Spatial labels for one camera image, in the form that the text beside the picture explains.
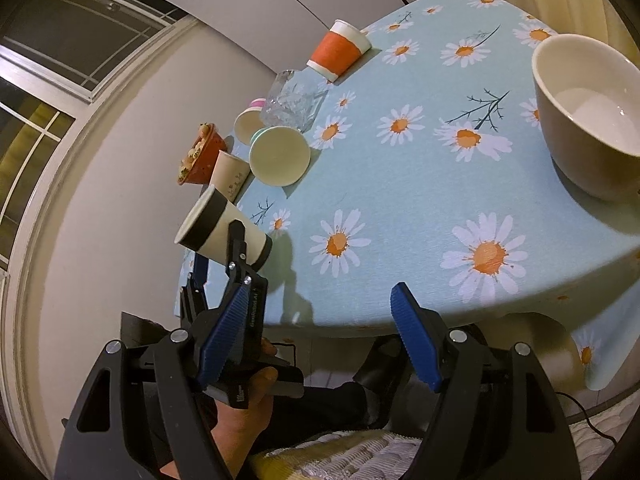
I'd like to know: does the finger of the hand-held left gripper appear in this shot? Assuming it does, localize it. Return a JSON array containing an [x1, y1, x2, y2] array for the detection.
[[179, 253, 211, 332], [226, 221, 269, 294]]

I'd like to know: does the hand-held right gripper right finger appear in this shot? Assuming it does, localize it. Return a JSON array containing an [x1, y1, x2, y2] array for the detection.
[[390, 282, 583, 480]]

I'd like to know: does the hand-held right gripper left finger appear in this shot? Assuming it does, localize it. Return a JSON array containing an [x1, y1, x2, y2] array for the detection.
[[54, 281, 254, 480]]

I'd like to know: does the white black paper cup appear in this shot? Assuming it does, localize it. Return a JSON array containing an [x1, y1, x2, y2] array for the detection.
[[174, 185, 274, 270]]

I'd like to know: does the person's left forearm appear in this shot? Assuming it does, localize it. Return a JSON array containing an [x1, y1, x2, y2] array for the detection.
[[161, 452, 263, 480]]

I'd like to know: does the white printed paper cup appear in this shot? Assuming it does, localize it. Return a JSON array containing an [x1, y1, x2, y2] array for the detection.
[[209, 150, 251, 204]]

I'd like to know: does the red food print cup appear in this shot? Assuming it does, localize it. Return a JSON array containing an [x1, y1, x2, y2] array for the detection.
[[176, 121, 229, 187]]

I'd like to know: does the mint green paper cup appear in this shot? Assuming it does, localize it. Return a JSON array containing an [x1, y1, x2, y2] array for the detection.
[[248, 125, 311, 186]]

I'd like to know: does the plain white paper cup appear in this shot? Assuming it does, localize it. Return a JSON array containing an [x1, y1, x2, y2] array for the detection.
[[234, 107, 264, 145]]

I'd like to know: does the clear glass cup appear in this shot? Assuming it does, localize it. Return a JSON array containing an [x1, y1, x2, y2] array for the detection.
[[259, 69, 329, 134]]

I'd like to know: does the orange paper cup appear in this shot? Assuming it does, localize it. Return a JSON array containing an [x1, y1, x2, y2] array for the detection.
[[306, 19, 372, 84]]

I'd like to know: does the person's left hand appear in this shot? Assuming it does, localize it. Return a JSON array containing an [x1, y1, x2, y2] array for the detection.
[[207, 339, 279, 463]]

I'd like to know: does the person's dark trouser leg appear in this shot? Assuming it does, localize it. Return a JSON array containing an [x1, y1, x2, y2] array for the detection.
[[267, 340, 416, 438]]

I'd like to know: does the white yellow textured blanket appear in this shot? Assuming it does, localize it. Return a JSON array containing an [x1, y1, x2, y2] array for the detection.
[[250, 427, 426, 480]]

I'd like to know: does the blue daisy tablecloth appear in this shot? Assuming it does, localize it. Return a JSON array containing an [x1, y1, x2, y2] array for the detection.
[[172, 0, 640, 392]]

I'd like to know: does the white framed window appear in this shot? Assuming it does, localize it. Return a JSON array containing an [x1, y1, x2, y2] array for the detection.
[[0, 0, 202, 281]]

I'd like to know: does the beige ceramic bowl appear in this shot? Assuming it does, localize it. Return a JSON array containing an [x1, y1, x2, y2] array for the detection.
[[531, 33, 640, 204]]

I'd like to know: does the black cable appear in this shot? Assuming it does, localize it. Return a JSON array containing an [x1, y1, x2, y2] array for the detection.
[[555, 391, 621, 445]]

